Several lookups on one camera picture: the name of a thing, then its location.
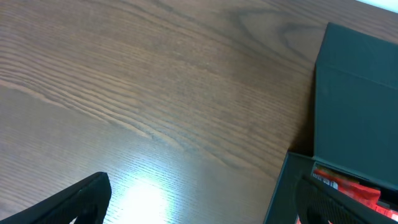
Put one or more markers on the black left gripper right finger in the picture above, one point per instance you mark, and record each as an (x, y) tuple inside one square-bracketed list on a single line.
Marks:
[(316, 202)]

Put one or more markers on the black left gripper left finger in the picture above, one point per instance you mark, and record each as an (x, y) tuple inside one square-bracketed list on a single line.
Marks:
[(84, 202)]

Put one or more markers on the red Hacks candy bag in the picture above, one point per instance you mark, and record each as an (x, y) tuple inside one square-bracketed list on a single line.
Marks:
[(359, 190)]

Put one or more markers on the dark green box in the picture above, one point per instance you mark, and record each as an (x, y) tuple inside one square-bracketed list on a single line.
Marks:
[(353, 118)]

